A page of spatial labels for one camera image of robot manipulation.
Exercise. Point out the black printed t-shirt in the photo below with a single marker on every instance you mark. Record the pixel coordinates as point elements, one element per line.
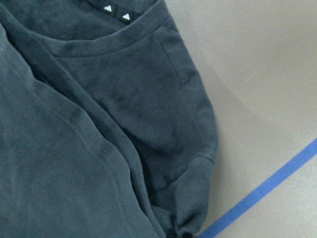
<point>106,130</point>

